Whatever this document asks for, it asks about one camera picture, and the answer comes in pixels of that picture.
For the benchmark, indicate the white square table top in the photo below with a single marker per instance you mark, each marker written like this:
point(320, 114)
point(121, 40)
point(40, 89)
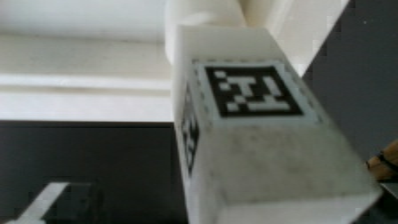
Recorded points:
point(84, 49)

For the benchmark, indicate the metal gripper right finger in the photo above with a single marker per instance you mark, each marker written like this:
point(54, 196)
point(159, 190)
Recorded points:
point(383, 168)

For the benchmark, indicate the white table leg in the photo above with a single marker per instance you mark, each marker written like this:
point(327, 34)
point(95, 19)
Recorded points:
point(272, 172)

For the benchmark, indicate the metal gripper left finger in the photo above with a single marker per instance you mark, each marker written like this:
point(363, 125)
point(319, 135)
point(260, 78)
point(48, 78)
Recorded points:
point(59, 204)

